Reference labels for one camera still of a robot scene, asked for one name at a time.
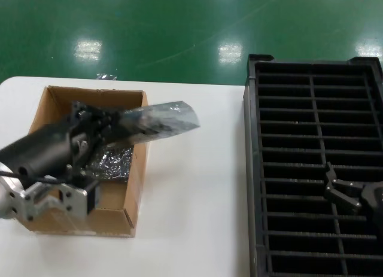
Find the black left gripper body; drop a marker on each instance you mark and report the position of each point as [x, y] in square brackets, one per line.
[45, 148]

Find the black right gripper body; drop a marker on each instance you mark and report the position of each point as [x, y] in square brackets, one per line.
[374, 199]

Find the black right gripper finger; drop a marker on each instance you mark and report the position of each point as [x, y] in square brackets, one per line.
[344, 188]

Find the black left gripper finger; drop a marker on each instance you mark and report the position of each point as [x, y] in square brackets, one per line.
[109, 132]
[92, 112]

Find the silver antistatic bag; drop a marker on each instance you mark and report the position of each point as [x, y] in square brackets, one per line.
[182, 117]

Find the brown cardboard box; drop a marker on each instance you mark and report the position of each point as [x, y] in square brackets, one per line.
[89, 97]

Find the black slotted plastic container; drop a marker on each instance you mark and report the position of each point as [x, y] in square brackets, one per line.
[254, 169]

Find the crumpled foil scrap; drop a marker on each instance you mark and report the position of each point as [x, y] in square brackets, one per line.
[106, 76]

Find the silver left wrist bracket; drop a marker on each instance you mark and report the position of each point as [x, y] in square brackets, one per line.
[71, 199]

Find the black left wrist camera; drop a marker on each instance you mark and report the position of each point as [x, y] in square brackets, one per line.
[93, 196]

